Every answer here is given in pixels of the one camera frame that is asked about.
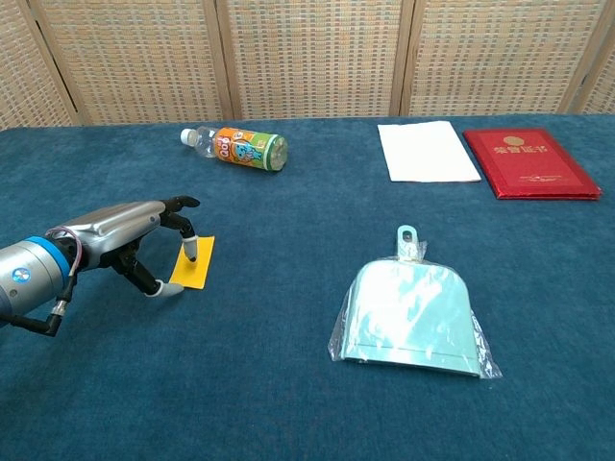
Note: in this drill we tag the orange label drink bottle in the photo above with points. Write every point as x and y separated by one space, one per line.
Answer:
238 146

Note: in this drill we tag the light blue bagged dustpan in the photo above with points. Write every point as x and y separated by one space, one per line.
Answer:
408 317

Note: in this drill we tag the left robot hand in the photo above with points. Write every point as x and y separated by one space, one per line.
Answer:
130 240

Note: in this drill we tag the red certificate booklet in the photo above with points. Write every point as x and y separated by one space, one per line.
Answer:
533 163

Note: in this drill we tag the white paper sheet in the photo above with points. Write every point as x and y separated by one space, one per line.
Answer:
425 151

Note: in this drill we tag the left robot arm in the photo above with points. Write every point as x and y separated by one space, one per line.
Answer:
29 283

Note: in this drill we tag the yellow rectangular card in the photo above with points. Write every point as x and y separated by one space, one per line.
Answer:
194 261

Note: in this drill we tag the woven bamboo folding screen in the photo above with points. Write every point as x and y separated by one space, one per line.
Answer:
307 57

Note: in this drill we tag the blue table cloth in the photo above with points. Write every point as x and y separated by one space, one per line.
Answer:
307 298

